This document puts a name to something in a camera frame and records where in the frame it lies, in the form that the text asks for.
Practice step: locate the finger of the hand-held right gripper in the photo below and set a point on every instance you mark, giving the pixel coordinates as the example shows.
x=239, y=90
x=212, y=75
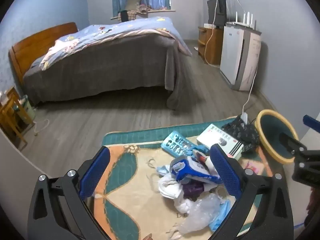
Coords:
x=290, y=142
x=311, y=122

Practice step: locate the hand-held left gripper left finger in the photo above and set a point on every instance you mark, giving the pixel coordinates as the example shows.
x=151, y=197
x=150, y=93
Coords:
x=95, y=173

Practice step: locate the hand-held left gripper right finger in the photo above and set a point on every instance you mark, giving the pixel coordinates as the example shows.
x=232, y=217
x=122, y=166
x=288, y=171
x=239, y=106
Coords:
x=225, y=172

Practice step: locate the yellow-rimmed teal trash bin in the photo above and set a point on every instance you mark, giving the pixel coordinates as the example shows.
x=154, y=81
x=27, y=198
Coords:
x=273, y=140

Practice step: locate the black garbage bag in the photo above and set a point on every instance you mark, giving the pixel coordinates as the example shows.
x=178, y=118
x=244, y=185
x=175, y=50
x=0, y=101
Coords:
x=242, y=131

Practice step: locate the blue plastic blister tray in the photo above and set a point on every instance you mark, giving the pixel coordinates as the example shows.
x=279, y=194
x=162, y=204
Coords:
x=178, y=143

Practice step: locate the pink paper scrap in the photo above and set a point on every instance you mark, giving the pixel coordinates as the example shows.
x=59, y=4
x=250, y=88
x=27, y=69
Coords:
x=252, y=167

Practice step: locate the blue and white packet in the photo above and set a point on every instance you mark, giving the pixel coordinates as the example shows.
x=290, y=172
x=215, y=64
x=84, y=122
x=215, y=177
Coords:
x=192, y=171

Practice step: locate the white medicine box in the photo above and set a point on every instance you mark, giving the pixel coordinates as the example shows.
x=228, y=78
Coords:
x=220, y=138

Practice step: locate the teal and orange rug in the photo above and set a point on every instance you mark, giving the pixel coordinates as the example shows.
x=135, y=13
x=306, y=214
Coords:
x=130, y=177

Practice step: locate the purple wrapper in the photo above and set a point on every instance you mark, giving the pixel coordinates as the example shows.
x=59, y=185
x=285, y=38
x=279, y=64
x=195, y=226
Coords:
x=192, y=189

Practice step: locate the blue face mask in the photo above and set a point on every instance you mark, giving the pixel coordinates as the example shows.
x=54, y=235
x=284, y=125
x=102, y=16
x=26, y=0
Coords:
x=222, y=215

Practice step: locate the clear plastic bag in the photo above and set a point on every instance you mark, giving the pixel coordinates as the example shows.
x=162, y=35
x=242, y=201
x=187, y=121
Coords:
x=200, y=212

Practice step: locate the white power strip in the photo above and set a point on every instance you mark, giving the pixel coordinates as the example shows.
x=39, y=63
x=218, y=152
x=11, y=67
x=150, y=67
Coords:
x=244, y=118

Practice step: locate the crumpled white tissue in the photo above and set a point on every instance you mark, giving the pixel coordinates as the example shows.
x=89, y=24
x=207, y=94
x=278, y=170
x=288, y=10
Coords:
x=170, y=187

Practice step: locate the white and green container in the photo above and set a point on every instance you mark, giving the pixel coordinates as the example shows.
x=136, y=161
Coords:
x=28, y=107

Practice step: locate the wooden bedside table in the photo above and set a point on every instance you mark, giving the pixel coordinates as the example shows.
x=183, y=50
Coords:
x=11, y=120

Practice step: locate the white air purifier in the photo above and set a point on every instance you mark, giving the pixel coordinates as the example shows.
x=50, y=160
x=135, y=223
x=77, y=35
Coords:
x=237, y=55

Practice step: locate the bed with floral duvet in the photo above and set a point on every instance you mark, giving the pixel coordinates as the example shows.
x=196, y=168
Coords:
x=105, y=65

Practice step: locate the white router with antennas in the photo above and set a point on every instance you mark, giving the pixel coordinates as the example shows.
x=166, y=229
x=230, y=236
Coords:
x=243, y=21

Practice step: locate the wooden cabinet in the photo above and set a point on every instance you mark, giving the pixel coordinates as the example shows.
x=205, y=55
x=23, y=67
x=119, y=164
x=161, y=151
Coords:
x=212, y=45

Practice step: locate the blue printed duvet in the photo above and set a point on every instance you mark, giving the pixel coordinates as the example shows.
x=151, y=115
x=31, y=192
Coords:
x=115, y=31

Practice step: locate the black monitor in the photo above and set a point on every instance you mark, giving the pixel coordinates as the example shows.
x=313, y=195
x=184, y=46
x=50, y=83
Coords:
x=217, y=11

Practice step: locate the wooden bed headboard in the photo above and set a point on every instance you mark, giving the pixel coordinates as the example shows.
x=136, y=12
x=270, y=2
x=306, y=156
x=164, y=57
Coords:
x=37, y=40

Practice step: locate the pile of clothes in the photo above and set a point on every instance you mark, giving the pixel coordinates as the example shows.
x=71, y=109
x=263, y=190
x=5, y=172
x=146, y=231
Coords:
x=135, y=7

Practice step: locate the wooden window sill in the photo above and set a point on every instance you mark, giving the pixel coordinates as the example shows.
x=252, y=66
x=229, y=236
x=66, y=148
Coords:
x=165, y=11

